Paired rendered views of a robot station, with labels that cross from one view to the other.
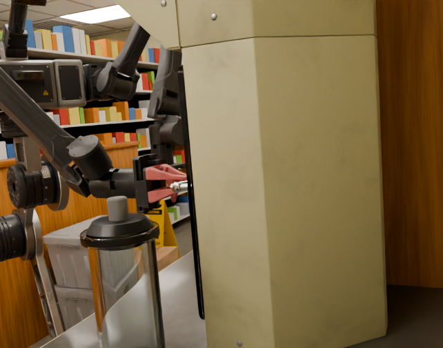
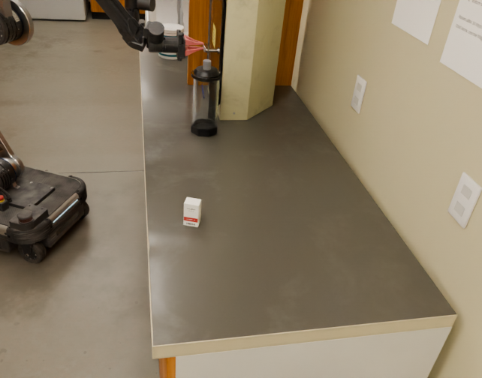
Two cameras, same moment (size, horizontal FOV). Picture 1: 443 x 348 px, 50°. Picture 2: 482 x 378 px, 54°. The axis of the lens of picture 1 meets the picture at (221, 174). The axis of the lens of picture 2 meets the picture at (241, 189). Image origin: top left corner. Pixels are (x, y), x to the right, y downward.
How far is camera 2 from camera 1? 1.29 m
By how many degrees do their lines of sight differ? 44
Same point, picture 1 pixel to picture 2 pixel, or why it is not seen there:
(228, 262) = (234, 82)
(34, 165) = (8, 11)
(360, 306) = (268, 95)
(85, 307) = not seen: outside the picture
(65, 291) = not seen: outside the picture
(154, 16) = not seen: outside the picture
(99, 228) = (207, 73)
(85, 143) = (156, 26)
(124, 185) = (171, 46)
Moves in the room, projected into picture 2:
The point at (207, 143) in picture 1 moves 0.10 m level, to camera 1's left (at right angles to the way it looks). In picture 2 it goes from (233, 35) to (209, 37)
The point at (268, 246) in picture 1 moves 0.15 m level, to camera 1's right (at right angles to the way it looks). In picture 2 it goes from (251, 76) to (281, 70)
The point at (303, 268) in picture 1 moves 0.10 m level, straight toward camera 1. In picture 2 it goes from (257, 82) to (270, 92)
